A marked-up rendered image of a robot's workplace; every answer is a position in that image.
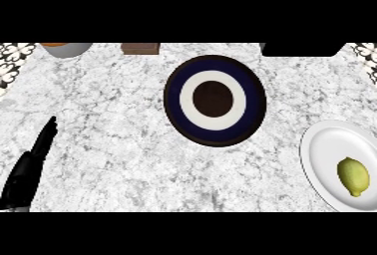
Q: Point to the dark blue ringed plate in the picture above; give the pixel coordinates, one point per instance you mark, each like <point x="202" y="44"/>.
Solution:
<point x="215" y="100"/>

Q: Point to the white plate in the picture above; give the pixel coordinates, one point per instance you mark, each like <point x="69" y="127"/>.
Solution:
<point x="328" y="146"/>

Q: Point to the yellow-green lemon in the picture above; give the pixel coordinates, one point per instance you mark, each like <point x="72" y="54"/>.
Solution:
<point x="354" y="176"/>

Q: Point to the brown wooden block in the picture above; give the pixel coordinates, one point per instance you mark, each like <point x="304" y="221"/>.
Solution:
<point x="141" y="48"/>

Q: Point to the black appliance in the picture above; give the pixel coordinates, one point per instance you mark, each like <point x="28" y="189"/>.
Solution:
<point x="301" y="49"/>

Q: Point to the grey pot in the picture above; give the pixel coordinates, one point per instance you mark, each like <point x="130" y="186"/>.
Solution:
<point x="67" y="49"/>

